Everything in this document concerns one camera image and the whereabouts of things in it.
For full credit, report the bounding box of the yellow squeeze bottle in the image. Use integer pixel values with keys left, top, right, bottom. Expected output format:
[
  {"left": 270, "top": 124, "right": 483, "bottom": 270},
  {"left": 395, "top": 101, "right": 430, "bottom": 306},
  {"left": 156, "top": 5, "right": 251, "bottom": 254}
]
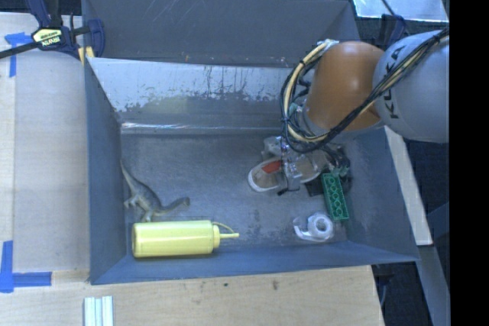
[{"left": 131, "top": 219, "right": 241, "bottom": 259}]

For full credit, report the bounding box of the clear tape dispenser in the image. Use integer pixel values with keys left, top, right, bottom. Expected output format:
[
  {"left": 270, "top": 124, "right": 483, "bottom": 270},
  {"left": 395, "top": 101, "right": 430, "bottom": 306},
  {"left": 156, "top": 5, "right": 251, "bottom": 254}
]
[{"left": 292, "top": 211, "right": 335, "bottom": 243}]

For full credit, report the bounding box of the dark green flat block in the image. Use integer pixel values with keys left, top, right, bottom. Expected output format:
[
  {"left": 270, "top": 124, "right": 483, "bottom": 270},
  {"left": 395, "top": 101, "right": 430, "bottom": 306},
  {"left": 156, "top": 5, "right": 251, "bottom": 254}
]
[{"left": 320, "top": 172, "right": 351, "bottom": 222}]

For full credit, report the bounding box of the grey metal bin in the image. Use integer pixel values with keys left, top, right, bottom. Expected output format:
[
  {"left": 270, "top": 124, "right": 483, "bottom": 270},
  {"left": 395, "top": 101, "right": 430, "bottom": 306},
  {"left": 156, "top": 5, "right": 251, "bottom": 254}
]
[{"left": 79, "top": 0, "right": 422, "bottom": 286}]

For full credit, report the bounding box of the grey-green toy dinosaur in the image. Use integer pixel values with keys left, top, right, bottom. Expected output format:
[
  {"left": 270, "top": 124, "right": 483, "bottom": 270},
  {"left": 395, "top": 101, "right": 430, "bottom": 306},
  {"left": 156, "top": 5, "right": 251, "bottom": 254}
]
[{"left": 119, "top": 159, "right": 191, "bottom": 224}]

